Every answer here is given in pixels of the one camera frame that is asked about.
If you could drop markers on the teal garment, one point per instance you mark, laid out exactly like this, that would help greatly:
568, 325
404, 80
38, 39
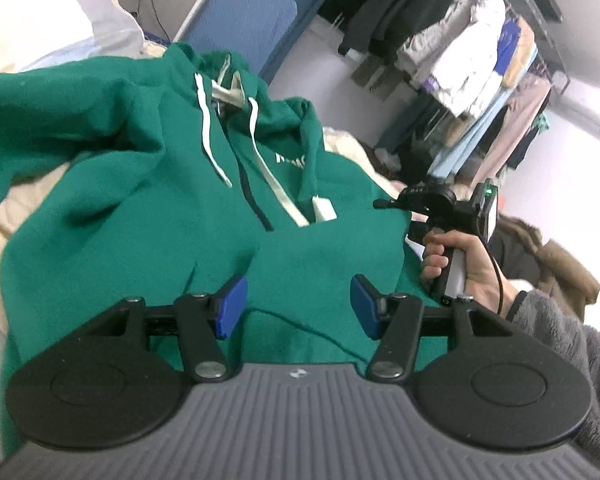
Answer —
541, 122

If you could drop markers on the patchwork blanket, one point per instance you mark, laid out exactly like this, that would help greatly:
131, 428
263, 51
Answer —
40, 10

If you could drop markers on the light blue garment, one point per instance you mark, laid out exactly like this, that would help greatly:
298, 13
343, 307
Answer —
472, 140

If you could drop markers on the white cloth bundle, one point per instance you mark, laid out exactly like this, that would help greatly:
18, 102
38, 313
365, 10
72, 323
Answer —
389, 159

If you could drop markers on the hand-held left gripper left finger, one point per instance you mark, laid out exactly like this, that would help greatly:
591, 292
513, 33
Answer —
231, 305

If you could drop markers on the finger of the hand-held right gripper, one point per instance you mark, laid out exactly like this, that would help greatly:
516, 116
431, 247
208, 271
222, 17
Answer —
415, 197

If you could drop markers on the brown coat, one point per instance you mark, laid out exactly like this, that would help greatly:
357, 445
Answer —
565, 265

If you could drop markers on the green hoodie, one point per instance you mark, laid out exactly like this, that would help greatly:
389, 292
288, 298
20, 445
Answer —
130, 185

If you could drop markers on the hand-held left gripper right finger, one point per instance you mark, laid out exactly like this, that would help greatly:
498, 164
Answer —
364, 305

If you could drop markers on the person's right hand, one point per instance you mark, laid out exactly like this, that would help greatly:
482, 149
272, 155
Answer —
485, 275

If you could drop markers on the striped garment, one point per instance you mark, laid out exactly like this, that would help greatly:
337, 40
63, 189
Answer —
375, 75

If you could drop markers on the blue padded board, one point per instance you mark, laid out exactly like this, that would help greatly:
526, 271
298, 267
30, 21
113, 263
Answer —
240, 25

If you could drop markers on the beige coat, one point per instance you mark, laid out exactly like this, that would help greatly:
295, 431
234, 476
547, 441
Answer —
522, 55

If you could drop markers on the pink trousers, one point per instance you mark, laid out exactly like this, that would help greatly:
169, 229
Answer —
517, 120

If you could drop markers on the long black coat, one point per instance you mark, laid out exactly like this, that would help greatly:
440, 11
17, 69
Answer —
405, 5

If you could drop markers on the person's right forearm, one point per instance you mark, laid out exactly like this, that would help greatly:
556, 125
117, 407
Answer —
570, 350

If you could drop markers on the royal blue garment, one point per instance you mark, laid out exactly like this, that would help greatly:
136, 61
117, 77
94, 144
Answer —
509, 40

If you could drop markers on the cream fleece blanket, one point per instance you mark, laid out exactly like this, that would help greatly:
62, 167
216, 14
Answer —
350, 160

